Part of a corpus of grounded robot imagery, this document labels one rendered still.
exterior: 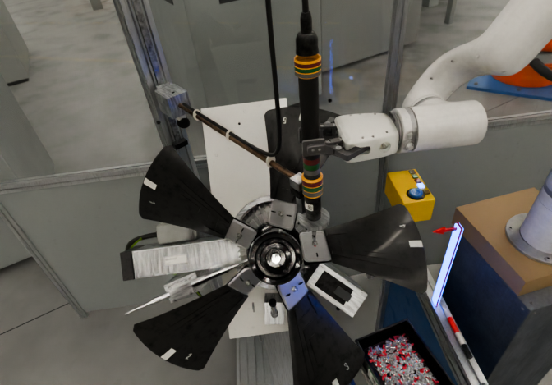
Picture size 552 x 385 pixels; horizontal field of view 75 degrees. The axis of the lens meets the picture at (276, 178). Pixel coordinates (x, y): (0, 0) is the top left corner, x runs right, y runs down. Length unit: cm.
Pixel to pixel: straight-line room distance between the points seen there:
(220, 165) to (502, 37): 75
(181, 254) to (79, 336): 154
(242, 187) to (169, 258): 29
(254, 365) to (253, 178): 112
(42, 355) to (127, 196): 113
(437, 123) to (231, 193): 62
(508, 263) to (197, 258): 85
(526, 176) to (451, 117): 144
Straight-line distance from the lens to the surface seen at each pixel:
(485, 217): 130
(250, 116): 110
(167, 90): 120
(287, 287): 88
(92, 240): 198
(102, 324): 245
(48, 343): 255
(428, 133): 70
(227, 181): 108
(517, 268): 120
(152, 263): 103
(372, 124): 68
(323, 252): 86
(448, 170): 186
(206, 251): 99
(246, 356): 198
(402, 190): 121
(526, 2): 72
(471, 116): 74
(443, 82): 80
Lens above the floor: 185
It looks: 38 degrees down
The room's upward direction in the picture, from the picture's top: 7 degrees counter-clockwise
